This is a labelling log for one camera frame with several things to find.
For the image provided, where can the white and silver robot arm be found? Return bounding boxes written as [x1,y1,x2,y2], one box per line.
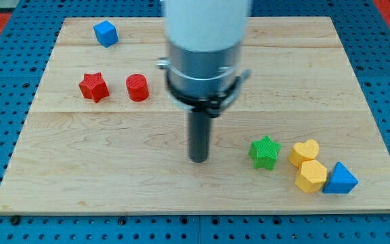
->
[157,0,253,163]

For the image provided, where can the wooden board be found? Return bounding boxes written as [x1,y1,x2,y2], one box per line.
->
[0,17,390,216]

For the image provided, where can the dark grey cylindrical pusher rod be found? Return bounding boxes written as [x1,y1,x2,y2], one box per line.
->
[188,112,211,163]

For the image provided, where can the black clamp ring mount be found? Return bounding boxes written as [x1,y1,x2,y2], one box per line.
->
[165,69,251,118]

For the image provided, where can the yellow hexagon block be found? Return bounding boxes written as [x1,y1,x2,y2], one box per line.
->
[295,160,328,193]

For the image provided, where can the red star block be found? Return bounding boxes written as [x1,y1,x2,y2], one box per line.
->
[79,73,110,103]

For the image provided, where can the yellow heart block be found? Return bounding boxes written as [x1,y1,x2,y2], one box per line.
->
[288,139,320,167]

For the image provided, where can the red cylinder block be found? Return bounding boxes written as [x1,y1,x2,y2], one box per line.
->
[126,74,149,102]

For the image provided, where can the green star block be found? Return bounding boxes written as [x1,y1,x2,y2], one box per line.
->
[248,136,282,171]

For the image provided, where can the blue triangle block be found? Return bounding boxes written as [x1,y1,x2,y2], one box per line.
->
[322,161,359,194]

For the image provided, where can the blue cube block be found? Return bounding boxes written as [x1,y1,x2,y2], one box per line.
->
[93,20,118,47]

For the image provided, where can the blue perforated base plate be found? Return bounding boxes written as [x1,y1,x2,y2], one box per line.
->
[0,1,390,243]

